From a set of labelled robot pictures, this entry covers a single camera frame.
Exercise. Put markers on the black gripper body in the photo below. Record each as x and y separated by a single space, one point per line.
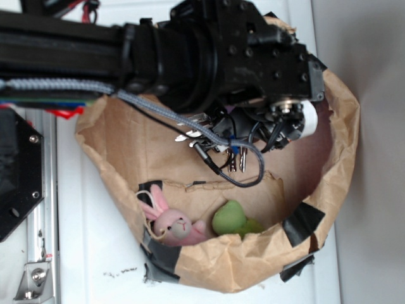
276 126

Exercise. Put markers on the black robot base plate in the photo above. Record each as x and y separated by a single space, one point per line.
21 170

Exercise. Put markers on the brown paper bag bin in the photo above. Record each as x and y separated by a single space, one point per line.
304 187

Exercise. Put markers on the green plush toy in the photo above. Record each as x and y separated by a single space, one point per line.
231 219

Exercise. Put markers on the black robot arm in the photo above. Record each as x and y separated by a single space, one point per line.
208 54

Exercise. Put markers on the pink plush bunny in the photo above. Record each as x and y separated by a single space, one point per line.
171 226

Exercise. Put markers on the aluminium extrusion rail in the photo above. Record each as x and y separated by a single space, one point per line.
42 223

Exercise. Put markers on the silver key bunch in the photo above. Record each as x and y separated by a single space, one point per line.
221 149

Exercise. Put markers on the metal corner bracket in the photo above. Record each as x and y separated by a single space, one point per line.
36 285

